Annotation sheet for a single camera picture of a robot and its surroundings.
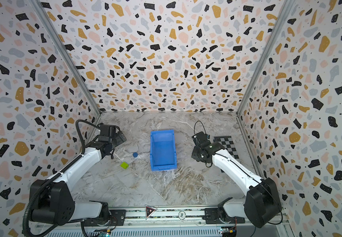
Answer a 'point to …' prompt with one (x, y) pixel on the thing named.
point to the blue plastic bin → (163, 150)
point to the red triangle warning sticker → (149, 211)
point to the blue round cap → (135, 154)
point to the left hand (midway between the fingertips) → (118, 136)
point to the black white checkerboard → (227, 142)
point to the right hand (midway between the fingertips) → (195, 153)
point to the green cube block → (124, 165)
